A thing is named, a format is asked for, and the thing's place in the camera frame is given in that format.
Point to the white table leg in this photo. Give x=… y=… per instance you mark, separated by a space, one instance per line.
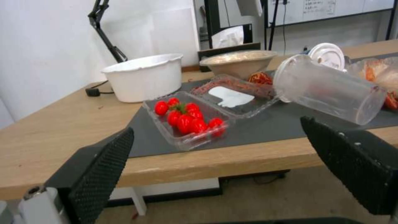
x=139 y=200

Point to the dark grey table mat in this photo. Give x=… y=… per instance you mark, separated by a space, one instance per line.
x=267 y=128

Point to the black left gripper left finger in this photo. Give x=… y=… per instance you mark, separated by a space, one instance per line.
x=93 y=177

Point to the clear plastic cup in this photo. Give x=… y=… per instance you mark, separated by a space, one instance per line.
x=329 y=91

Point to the black metal frame stand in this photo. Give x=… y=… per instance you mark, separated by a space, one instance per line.
x=214 y=21

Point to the clear bag with orange food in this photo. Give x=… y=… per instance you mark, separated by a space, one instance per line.
x=381 y=74

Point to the white plastic bowl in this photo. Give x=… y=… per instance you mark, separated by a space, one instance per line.
x=146 y=79

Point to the red strawberry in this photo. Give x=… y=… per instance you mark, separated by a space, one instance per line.
x=199 y=126
x=191 y=106
x=173 y=102
x=196 y=114
x=185 y=124
x=215 y=122
x=161 y=108
x=173 y=117

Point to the whiteboard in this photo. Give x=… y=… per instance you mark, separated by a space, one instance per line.
x=342 y=9

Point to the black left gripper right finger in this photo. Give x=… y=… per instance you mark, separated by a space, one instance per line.
x=354 y=163

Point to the brown paper bowl with lid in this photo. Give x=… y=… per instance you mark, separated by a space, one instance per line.
x=238 y=66

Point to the black power plug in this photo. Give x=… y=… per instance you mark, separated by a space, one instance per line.
x=92 y=92

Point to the black tripod stand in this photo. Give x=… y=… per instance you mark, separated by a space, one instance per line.
x=273 y=23

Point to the clear plastic clamshell container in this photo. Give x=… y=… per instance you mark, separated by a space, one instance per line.
x=242 y=102

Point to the red snack packet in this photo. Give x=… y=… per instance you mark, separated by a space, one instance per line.
x=260 y=78

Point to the white cup lid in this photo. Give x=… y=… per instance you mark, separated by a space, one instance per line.
x=328 y=56

